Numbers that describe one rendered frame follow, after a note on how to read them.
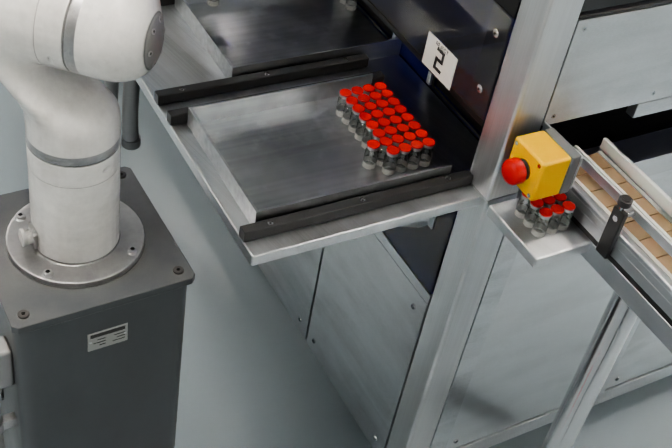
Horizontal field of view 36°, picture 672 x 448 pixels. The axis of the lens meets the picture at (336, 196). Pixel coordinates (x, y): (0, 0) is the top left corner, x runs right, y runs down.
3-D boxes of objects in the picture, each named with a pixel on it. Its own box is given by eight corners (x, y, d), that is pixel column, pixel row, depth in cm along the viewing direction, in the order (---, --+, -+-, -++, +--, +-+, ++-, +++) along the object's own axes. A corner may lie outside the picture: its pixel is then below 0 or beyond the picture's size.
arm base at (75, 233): (30, 304, 137) (23, 200, 124) (-11, 213, 148) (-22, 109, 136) (165, 266, 145) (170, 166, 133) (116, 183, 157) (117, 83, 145)
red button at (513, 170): (515, 170, 155) (522, 149, 152) (531, 186, 152) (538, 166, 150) (495, 175, 153) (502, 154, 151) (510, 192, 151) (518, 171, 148)
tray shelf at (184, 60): (321, -21, 212) (322, -29, 211) (517, 194, 169) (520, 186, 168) (92, 10, 191) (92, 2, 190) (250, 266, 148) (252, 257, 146)
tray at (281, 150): (368, 89, 182) (372, 73, 179) (447, 182, 165) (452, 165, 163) (187, 124, 167) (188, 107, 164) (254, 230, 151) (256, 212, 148)
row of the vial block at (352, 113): (344, 109, 176) (348, 87, 173) (397, 174, 165) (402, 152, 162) (333, 111, 175) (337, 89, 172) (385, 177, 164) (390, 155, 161)
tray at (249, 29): (333, -17, 208) (336, -33, 205) (399, 54, 192) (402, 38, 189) (174, 5, 193) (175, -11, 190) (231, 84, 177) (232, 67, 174)
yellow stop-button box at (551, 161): (540, 163, 160) (553, 126, 155) (568, 192, 155) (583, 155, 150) (500, 173, 156) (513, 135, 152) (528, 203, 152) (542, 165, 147)
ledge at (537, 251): (554, 194, 170) (557, 186, 169) (603, 246, 162) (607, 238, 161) (485, 213, 164) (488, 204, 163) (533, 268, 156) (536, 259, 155)
